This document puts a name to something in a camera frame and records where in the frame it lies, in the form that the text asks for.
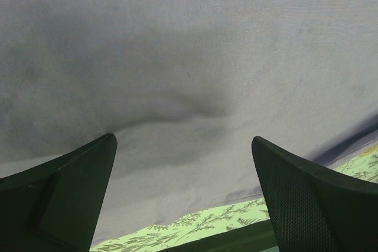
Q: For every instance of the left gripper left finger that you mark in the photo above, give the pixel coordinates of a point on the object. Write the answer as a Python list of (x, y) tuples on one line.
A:
[(55, 206)]

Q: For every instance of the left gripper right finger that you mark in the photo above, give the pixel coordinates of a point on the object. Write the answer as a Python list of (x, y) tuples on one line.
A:
[(311, 207)]

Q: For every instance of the purple t shirt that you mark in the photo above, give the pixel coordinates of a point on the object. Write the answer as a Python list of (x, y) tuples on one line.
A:
[(185, 85)]

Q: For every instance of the floral table cloth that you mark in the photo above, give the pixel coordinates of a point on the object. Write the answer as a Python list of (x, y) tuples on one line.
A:
[(206, 222)]

